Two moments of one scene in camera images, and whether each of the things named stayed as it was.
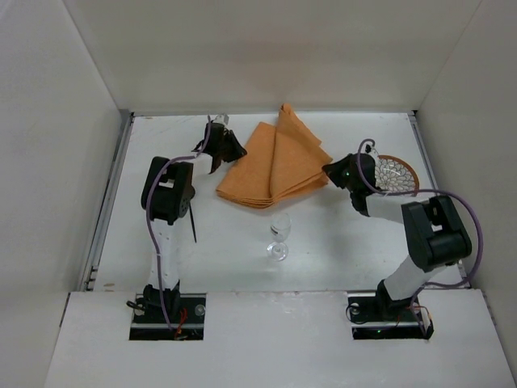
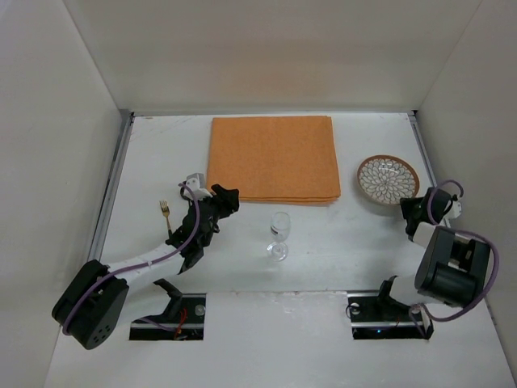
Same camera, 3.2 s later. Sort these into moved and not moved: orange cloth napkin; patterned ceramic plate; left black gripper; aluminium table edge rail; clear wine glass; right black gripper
Moved: right black gripper; left black gripper; orange cloth napkin
Not moved: aluminium table edge rail; patterned ceramic plate; clear wine glass
